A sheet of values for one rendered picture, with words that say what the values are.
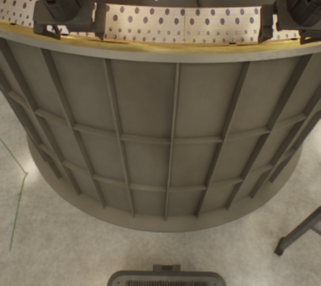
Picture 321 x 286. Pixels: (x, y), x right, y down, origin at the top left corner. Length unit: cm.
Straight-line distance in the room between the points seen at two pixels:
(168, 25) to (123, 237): 123
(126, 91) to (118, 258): 103
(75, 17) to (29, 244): 140
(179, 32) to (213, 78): 18
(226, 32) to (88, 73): 41
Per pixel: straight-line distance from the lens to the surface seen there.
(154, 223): 154
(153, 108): 79
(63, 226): 166
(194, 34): 63
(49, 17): 53
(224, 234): 160
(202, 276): 126
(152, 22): 63
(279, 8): 55
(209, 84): 74
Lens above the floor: 148
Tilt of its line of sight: 48 degrees down
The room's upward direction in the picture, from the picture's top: 1 degrees clockwise
